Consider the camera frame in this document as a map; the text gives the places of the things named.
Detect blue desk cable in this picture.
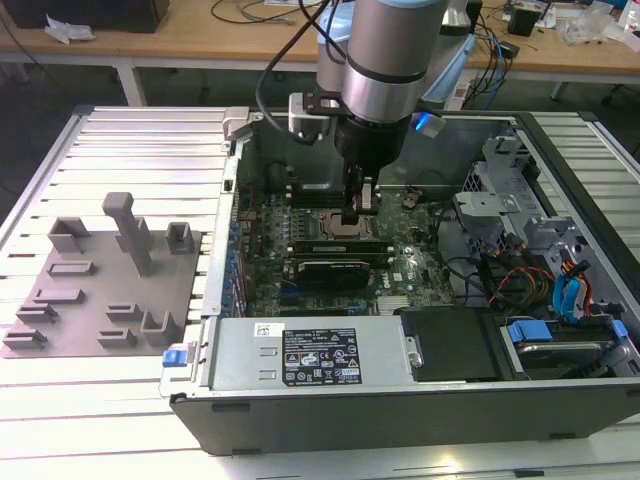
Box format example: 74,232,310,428
491,37,509,104

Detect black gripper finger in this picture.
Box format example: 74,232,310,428
344,167,375,227

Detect hard disk blue carrier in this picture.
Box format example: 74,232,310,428
499,315,630,384

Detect black open PC case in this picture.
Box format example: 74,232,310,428
159,110,640,456

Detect grey case bracket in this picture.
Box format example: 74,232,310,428
222,106,251,142

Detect metal CPU socket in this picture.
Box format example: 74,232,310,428
312,207,377,244

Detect small black box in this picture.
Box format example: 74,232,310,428
507,5,540,37

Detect silver CPU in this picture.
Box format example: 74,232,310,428
329,219,364,239

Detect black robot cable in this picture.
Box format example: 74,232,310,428
255,0,351,146

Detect silver drive cage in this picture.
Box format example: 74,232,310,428
452,132,594,261

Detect blue case latch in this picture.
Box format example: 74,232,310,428
163,344,188,369

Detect black RAM slot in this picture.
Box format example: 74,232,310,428
289,194,380,210
289,183,381,197

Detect grey power supply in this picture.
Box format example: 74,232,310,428
207,317,416,392

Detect large black box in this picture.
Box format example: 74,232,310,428
9,0,169,34

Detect blue data wire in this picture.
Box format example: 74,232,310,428
552,272,586,322

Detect grey parts rack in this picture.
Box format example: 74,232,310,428
0,192,204,360

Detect orange yellow power wires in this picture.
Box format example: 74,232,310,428
487,266,556,307

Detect white crumpled paper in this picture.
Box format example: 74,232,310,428
44,12,96,46

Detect green motherboard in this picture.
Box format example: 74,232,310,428
227,187,481,319

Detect silver chipset heatsink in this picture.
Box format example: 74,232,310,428
375,294,409,317

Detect black drive bay cover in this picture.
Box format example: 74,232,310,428
394,305,512,385

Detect clear plastic bags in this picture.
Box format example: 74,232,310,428
560,4,626,47

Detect wooden desk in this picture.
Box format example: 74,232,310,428
0,0,640,109

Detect black graphics card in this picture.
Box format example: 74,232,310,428
284,257,372,291

